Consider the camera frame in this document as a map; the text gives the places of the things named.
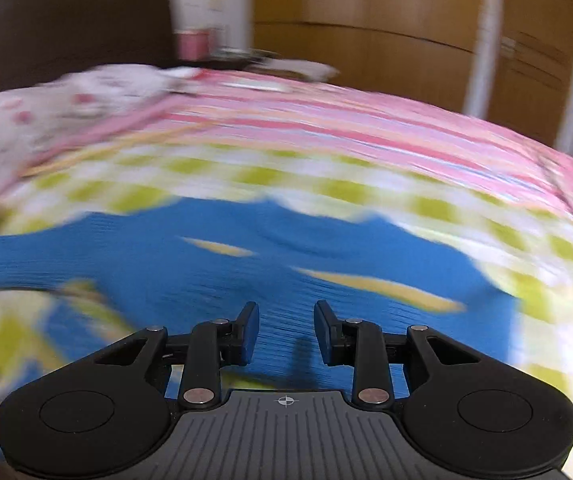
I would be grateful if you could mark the blue knitted sweater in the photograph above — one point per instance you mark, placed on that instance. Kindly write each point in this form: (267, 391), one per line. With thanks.
(190, 261)

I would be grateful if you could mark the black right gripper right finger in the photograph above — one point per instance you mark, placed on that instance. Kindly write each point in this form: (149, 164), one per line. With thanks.
(361, 345)

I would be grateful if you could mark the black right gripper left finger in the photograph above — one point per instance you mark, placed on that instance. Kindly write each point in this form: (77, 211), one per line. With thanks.
(213, 345)

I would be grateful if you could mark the brown wooden wardrobe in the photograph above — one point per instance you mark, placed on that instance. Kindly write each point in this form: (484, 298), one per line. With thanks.
(506, 61)

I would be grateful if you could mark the pink green checked bedspread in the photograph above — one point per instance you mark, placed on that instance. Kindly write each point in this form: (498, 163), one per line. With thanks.
(505, 200)

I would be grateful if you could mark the white pink patterned pillow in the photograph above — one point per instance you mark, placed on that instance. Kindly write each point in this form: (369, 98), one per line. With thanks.
(36, 122)

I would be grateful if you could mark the dark brown headboard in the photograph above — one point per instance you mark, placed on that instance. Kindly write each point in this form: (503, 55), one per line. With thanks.
(41, 40)

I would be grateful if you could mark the white cloth on nightstand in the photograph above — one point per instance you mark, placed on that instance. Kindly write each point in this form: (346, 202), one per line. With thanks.
(302, 70)

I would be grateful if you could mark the pink box on nightstand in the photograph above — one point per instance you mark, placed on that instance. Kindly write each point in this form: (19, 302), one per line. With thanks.
(193, 45)

